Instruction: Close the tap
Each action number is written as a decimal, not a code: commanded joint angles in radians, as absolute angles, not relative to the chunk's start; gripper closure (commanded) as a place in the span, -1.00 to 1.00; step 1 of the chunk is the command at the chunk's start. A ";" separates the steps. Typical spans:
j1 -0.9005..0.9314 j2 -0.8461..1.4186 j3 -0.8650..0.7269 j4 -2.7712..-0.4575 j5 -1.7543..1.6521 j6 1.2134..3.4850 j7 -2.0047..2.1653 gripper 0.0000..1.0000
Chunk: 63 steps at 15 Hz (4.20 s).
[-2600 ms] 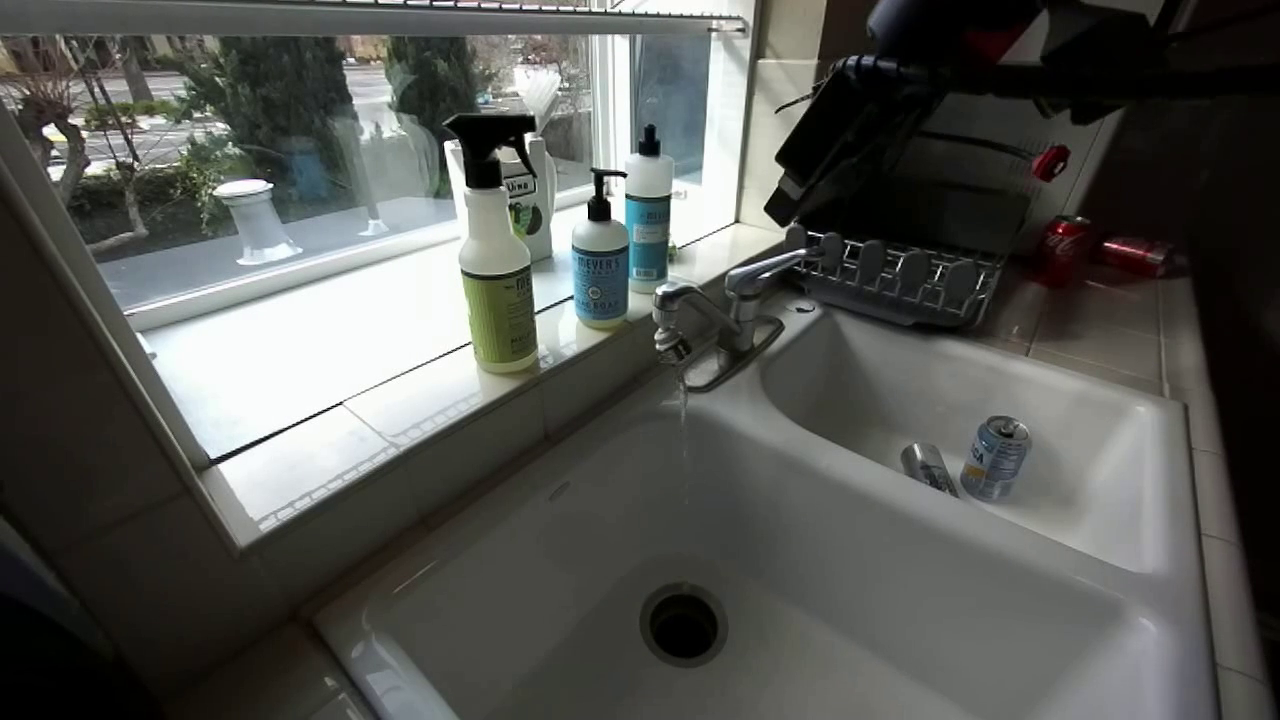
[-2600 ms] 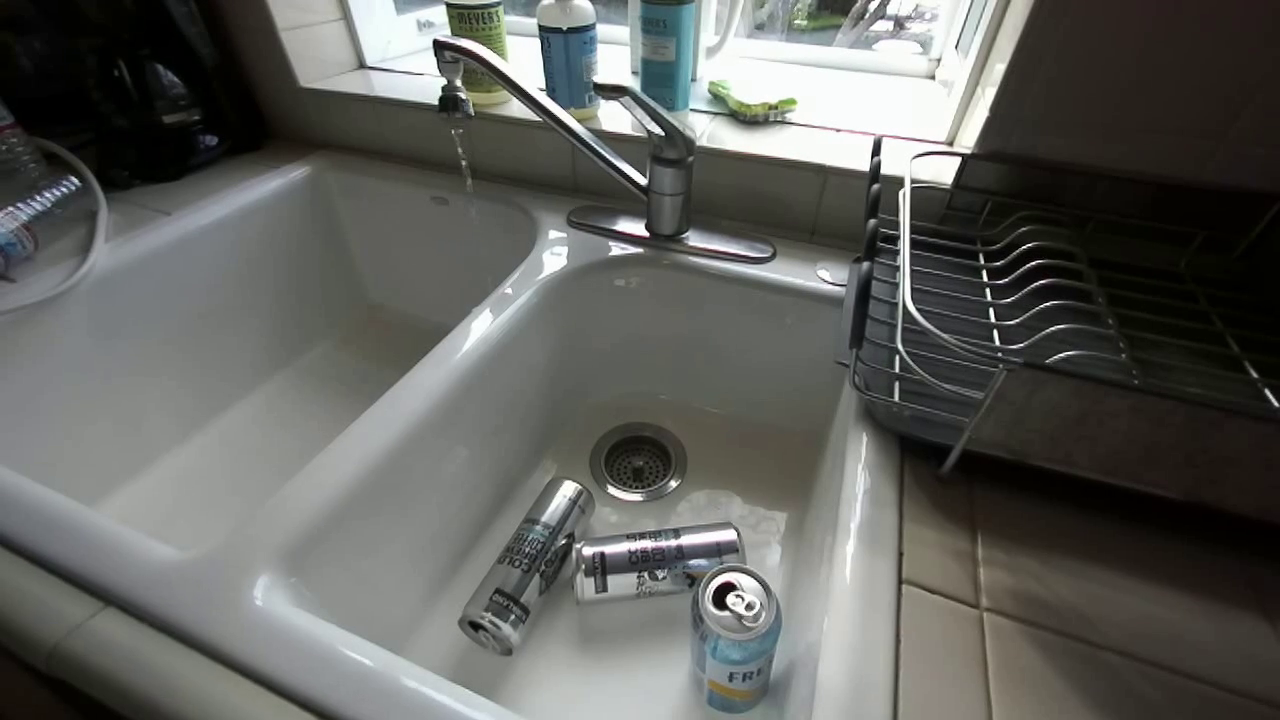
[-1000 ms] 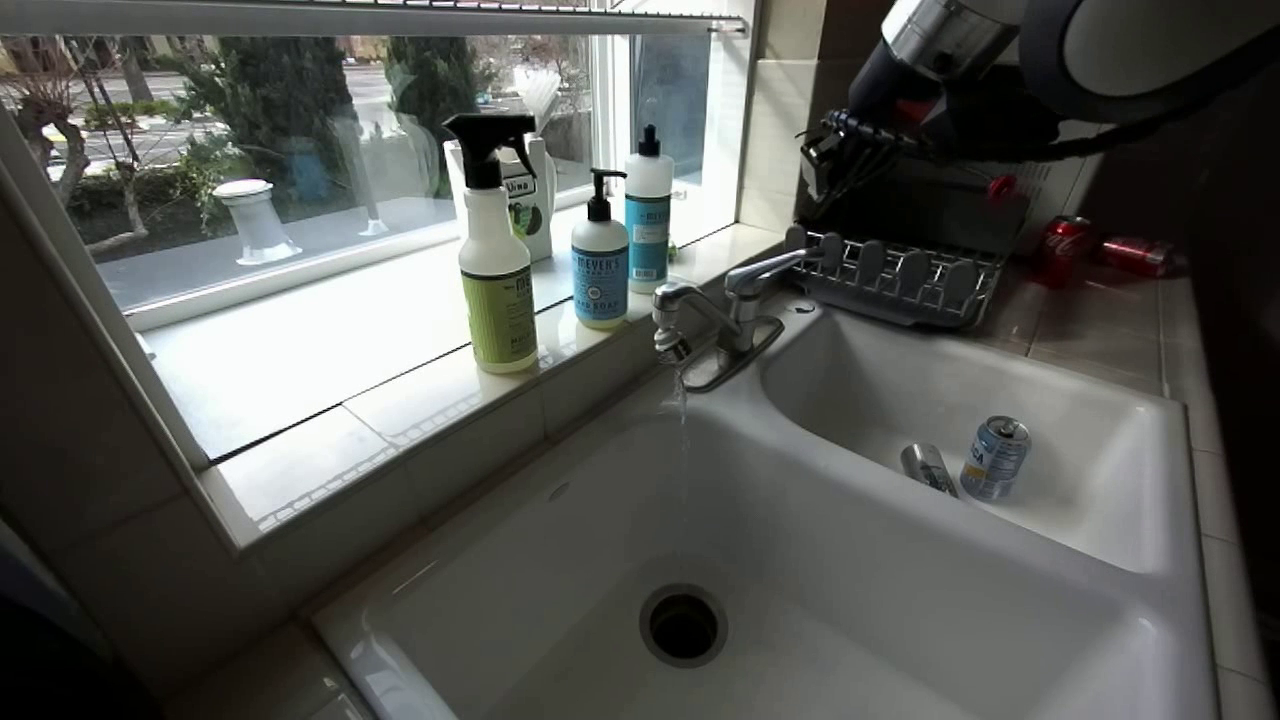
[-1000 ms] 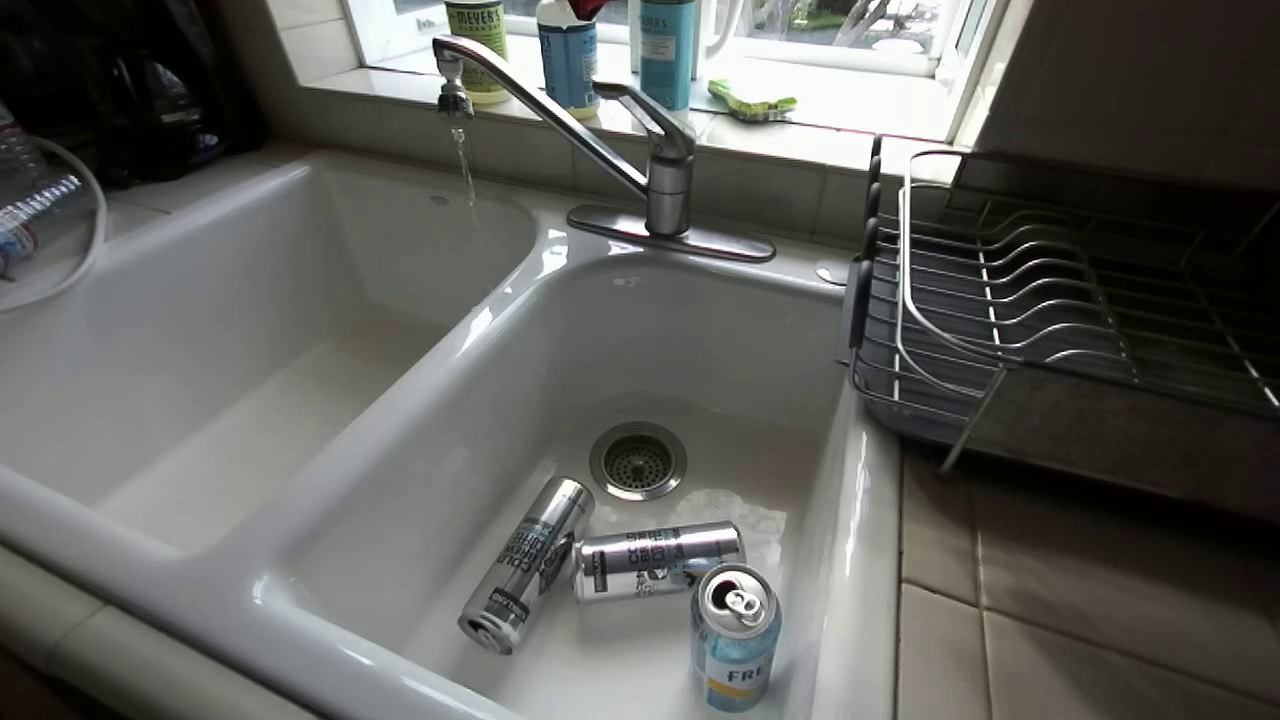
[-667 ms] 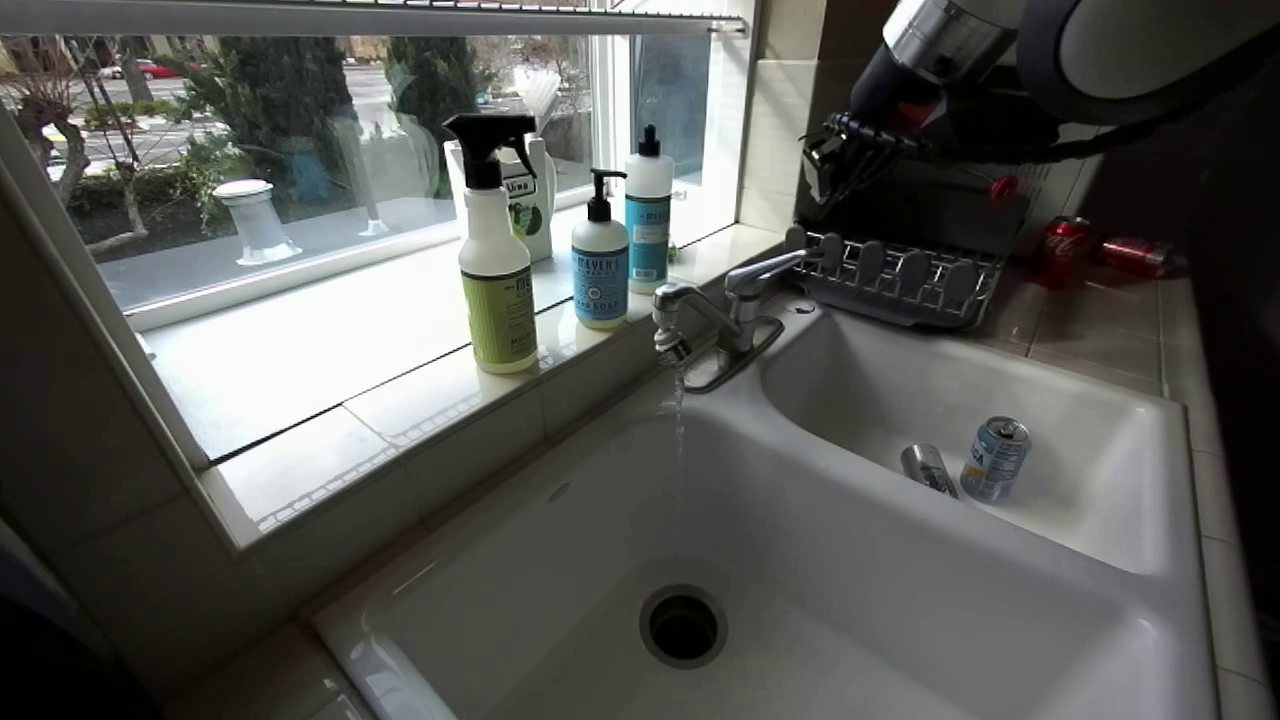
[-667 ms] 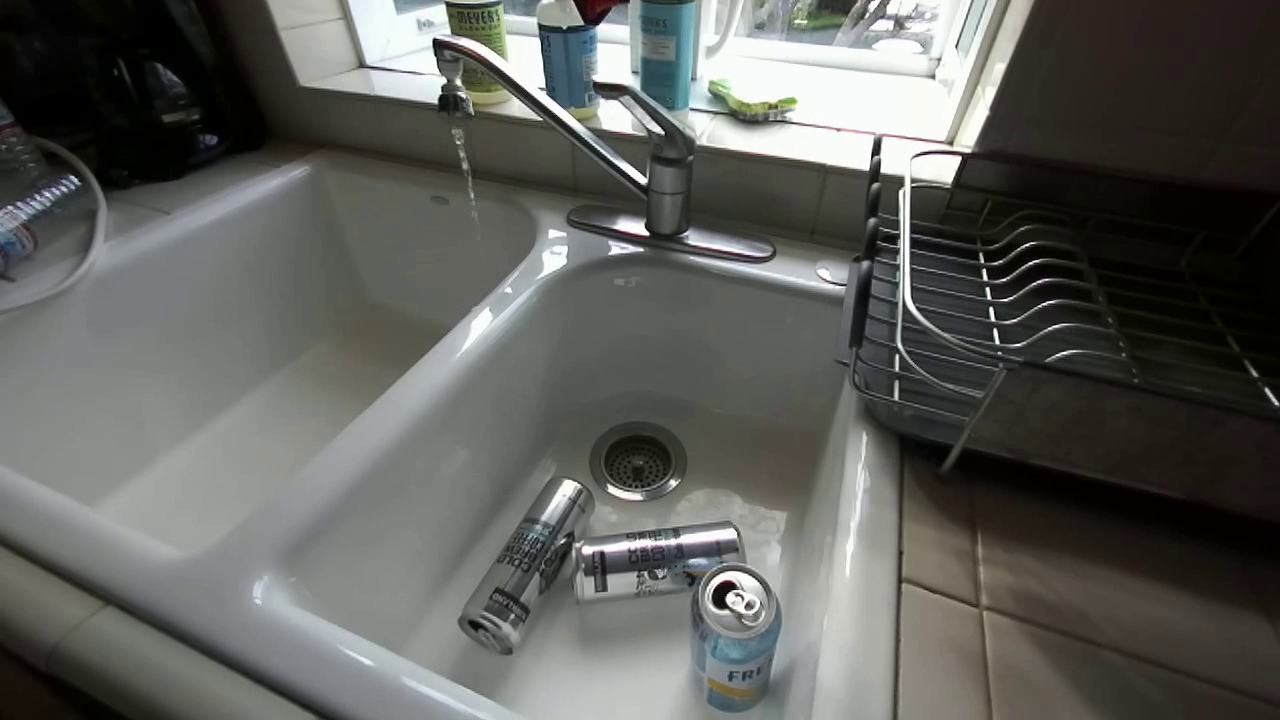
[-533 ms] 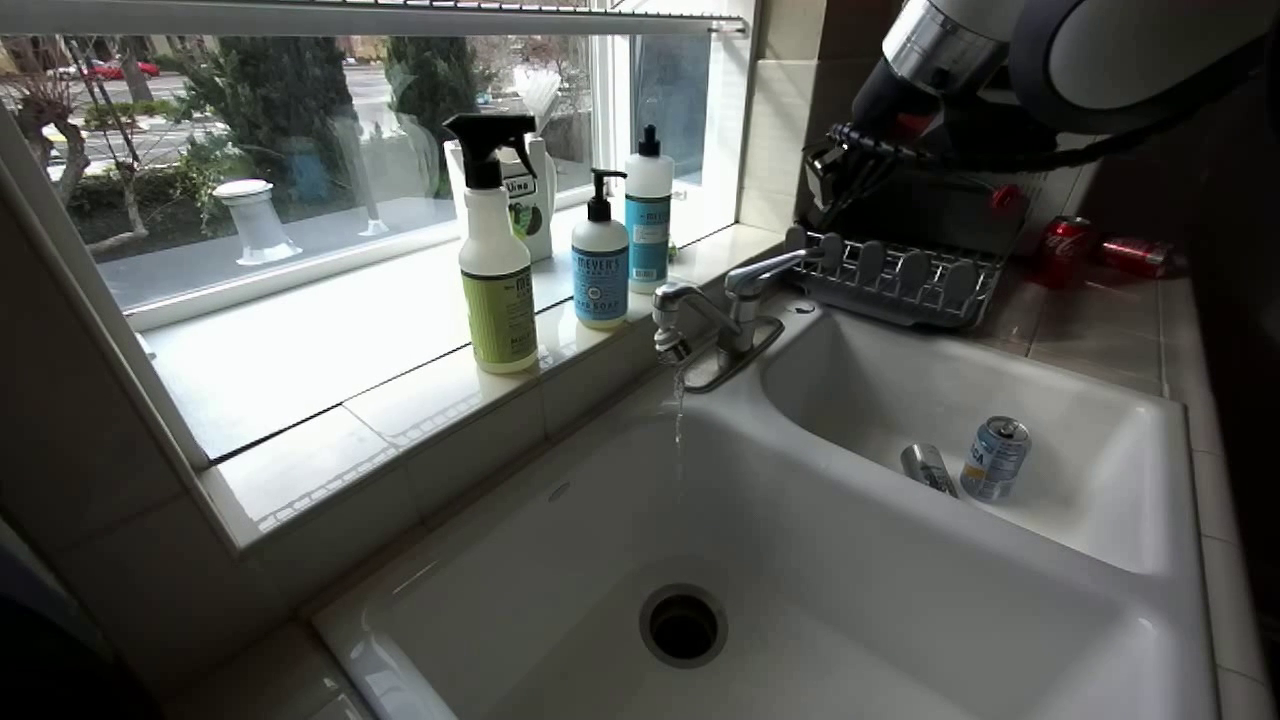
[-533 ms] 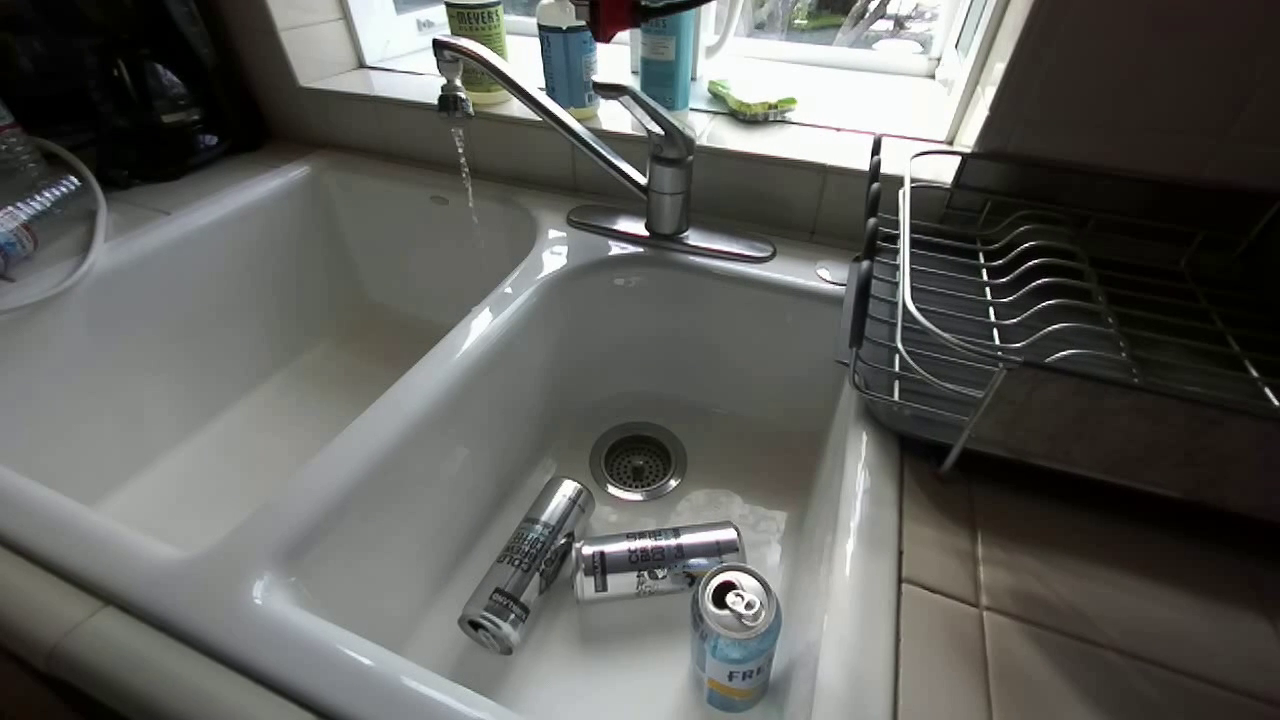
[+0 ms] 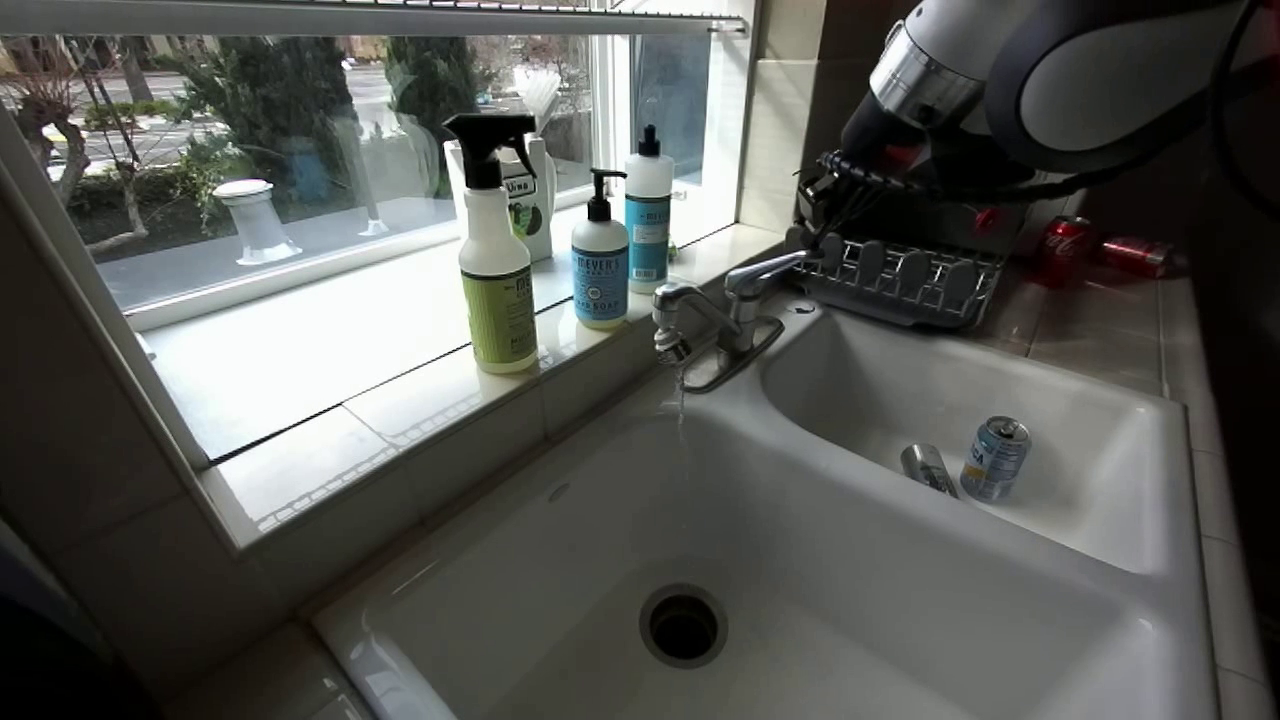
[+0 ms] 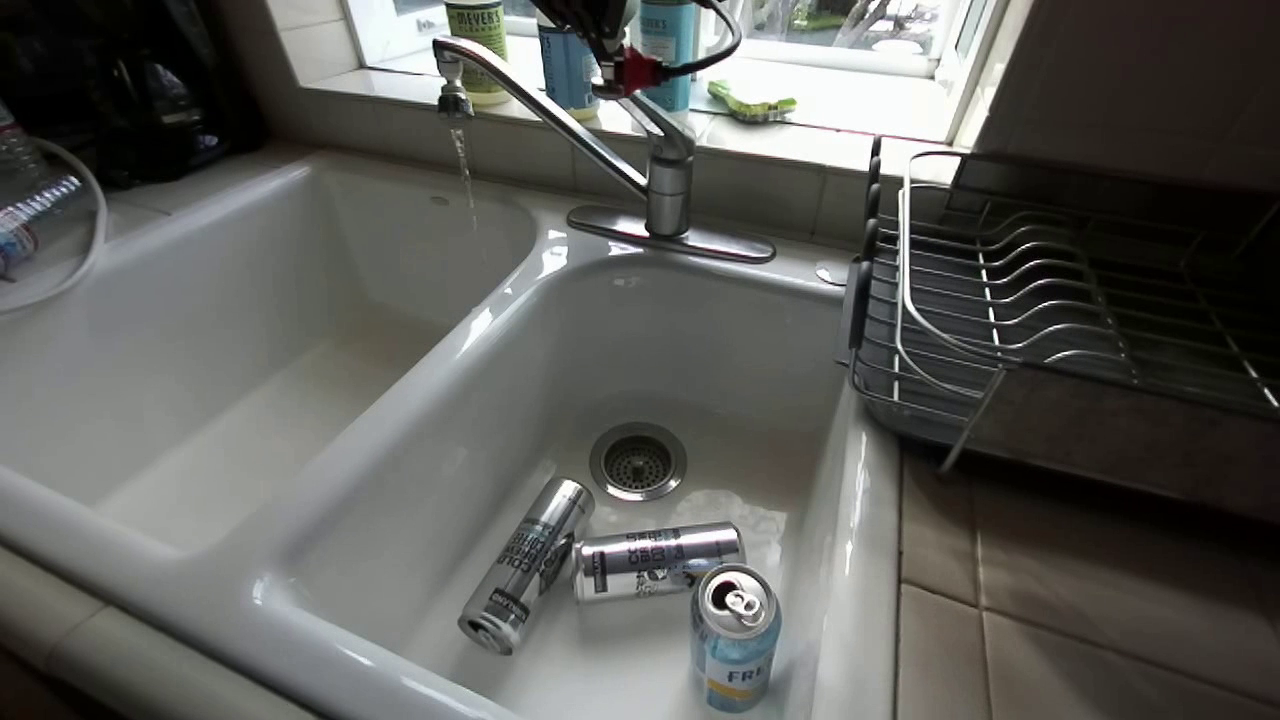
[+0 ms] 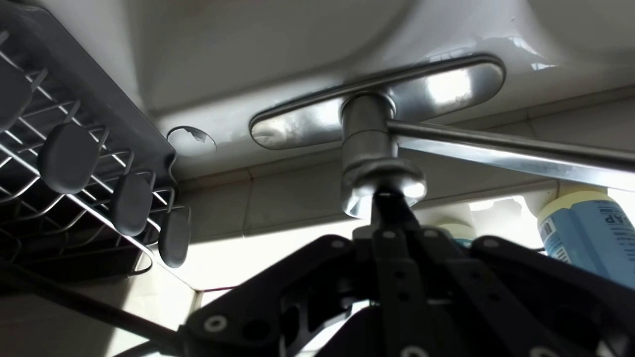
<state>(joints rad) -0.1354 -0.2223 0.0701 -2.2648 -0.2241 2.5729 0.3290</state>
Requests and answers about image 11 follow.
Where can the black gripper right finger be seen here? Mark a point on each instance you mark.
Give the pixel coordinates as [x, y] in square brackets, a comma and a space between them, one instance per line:
[503, 297]

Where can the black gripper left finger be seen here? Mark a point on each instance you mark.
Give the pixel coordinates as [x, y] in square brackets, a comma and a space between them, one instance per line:
[318, 289]

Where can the chrome sink faucet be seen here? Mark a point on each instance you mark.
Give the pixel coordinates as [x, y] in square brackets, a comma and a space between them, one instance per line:
[364, 131]

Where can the short blue label pump bottle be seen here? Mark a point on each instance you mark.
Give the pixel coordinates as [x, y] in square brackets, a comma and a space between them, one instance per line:
[586, 230]

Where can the white double basin sink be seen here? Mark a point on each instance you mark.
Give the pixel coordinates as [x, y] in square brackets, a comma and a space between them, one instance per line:
[265, 39]

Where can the grey dish drying rack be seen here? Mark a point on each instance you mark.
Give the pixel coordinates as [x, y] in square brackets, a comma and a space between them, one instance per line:
[72, 150]

